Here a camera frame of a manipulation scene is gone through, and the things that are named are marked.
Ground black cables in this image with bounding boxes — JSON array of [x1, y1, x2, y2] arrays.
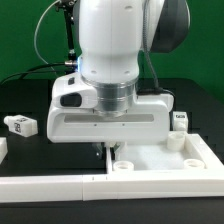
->
[[0, 61, 81, 86]]

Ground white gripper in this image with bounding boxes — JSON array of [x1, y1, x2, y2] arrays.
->
[[47, 72, 174, 160]]

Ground white block left edge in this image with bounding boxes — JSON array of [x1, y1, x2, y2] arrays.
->
[[0, 137, 8, 164]]

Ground white square tabletop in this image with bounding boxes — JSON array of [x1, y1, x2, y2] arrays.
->
[[106, 131, 224, 173]]

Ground white U-shaped obstacle fence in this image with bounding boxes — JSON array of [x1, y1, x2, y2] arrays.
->
[[0, 133, 224, 203]]

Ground grey cable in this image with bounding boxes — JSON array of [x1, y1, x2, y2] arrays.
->
[[33, 0, 63, 79]]

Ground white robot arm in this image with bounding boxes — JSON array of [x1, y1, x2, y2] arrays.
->
[[47, 0, 190, 143]]

